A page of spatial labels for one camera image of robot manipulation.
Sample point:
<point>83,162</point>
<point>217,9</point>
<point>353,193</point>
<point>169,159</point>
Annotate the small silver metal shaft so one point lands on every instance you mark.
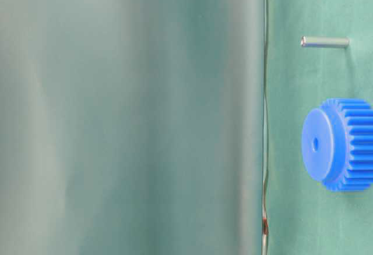
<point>324,42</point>

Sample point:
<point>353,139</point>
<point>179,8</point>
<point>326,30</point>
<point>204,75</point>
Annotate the blue plastic gear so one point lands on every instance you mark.
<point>336,144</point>

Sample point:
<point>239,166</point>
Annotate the green cloth table cover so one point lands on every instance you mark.
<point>174,126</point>

